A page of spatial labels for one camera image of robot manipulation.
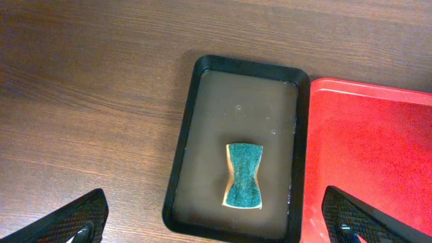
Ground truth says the red plastic tray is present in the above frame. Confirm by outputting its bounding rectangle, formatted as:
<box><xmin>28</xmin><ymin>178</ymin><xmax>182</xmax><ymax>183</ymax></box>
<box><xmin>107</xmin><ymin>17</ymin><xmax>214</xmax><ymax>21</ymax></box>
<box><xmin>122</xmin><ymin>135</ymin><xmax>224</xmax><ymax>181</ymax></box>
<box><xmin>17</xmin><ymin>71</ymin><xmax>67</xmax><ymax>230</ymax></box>
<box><xmin>301</xmin><ymin>78</ymin><xmax>431</xmax><ymax>242</ymax></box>

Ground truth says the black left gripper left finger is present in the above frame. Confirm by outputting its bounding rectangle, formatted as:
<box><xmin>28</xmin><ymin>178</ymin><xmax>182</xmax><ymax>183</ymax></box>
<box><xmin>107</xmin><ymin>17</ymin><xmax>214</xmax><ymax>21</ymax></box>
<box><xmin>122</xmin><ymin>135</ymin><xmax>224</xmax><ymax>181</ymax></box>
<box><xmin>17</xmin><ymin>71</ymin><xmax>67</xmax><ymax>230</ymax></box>
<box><xmin>1</xmin><ymin>188</ymin><xmax>109</xmax><ymax>243</ymax></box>

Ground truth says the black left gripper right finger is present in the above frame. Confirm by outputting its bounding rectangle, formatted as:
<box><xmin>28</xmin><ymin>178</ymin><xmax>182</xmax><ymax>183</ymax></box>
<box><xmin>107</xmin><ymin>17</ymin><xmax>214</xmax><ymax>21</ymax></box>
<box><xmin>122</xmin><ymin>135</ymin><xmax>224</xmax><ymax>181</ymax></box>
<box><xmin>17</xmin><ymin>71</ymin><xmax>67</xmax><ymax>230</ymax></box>
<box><xmin>321</xmin><ymin>186</ymin><xmax>431</xmax><ymax>243</ymax></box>

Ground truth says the black rectangular tray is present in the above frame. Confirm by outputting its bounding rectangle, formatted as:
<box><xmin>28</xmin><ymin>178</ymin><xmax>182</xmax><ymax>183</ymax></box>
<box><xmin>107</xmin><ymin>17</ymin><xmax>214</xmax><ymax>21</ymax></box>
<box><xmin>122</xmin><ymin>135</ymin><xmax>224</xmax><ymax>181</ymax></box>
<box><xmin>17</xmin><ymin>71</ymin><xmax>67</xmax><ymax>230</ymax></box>
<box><xmin>162</xmin><ymin>55</ymin><xmax>311</xmax><ymax>242</ymax></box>

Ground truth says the green and yellow sponge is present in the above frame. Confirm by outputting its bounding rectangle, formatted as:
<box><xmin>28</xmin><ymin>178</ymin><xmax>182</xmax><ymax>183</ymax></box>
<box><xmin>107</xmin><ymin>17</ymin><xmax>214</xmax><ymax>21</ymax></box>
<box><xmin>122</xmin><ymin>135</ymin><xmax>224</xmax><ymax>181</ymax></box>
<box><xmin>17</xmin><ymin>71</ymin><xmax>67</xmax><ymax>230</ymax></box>
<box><xmin>222</xmin><ymin>143</ymin><xmax>263</xmax><ymax>209</ymax></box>

